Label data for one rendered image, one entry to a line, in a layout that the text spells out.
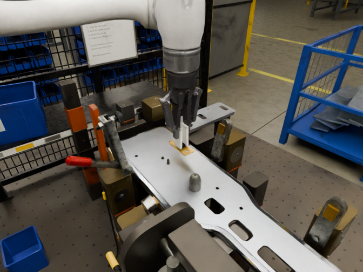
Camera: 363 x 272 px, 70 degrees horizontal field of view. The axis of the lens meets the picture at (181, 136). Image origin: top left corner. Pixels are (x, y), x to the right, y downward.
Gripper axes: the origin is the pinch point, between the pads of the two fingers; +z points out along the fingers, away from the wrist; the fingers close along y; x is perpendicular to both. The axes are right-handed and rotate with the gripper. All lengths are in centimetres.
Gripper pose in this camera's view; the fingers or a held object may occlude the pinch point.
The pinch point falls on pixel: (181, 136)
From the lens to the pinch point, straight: 75.7
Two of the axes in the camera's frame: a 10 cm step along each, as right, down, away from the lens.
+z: 0.0, 8.3, 5.6
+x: 6.0, 4.5, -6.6
